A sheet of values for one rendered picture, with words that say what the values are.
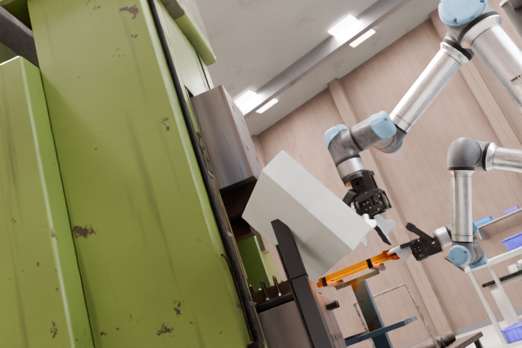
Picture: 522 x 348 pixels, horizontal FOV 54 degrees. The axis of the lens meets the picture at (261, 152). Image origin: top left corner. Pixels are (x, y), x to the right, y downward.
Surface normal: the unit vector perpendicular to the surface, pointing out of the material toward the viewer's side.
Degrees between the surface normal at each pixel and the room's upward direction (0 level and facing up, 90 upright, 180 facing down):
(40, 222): 90
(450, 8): 82
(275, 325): 90
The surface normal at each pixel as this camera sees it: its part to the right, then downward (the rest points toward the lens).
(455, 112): -0.61, -0.11
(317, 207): 0.18, -0.44
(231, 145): -0.23, -0.30
